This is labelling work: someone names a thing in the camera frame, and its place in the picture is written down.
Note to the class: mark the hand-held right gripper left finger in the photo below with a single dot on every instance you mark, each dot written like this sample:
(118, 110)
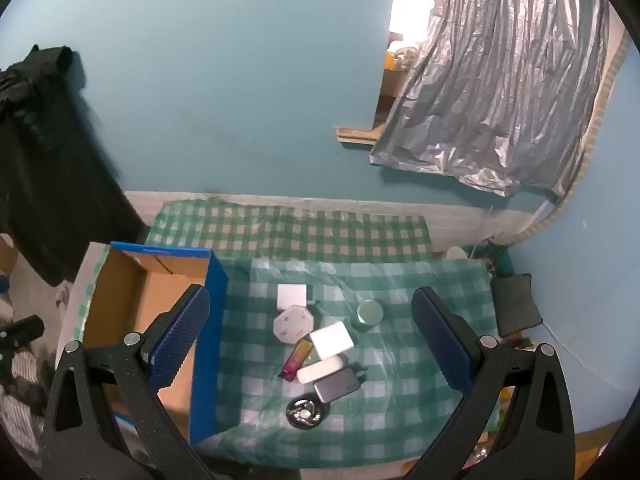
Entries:
(182, 335)

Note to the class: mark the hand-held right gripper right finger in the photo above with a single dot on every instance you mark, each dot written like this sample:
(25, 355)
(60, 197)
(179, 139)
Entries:
(442, 340)

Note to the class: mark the blue cardboard box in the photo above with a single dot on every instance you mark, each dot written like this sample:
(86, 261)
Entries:
(135, 290)

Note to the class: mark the green round tin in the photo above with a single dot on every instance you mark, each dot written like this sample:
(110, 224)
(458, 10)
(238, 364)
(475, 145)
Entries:
(371, 312)

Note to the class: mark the white hexagonal box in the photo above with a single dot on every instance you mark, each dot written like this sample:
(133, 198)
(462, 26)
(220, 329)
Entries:
(293, 325)

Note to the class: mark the white grey-marked charger block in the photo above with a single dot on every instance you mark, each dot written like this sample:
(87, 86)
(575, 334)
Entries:
(331, 338)

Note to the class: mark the black plug charger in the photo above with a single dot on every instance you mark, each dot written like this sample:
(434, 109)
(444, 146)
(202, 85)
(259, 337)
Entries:
(336, 385)

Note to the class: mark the white wall charger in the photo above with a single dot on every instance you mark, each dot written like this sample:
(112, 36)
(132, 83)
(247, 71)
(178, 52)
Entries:
(291, 296)

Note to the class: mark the pink translucent stick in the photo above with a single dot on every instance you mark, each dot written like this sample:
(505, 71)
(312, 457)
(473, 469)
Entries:
(297, 358)

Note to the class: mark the white oblong case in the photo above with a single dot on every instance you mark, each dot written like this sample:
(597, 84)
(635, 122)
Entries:
(320, 369)

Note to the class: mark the black round fan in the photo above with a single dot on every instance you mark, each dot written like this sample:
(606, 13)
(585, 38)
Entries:
(306, 412)

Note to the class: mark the black white striped cloth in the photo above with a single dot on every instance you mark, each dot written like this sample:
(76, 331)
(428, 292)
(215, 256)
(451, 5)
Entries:
(20, 380)

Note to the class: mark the green checkered tablecloth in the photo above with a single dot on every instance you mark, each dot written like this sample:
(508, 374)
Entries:
(390, 360)

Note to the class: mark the black cushion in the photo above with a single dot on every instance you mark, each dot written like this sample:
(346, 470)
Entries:
(515, 305)

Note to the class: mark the black hanging cloth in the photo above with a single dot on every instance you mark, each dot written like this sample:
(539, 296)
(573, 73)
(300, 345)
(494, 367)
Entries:
(50, 160)

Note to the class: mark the wooden window ledge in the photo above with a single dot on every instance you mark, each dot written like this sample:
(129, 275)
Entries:
(357, 136)

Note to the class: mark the woven trim strip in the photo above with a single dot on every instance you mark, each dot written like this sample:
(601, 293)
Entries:
(592, 135)

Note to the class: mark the clear plastic bag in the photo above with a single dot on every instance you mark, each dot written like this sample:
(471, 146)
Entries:
(500, 85)

